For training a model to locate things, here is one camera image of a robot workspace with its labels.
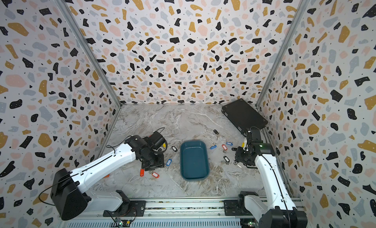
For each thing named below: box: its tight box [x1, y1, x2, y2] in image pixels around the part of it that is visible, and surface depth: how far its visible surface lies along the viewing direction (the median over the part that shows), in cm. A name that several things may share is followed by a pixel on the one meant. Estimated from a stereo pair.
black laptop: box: [221, 98, 269, 137], surface depth 112 cm
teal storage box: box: [179, 139, 211, 182], surface depth 92 cm
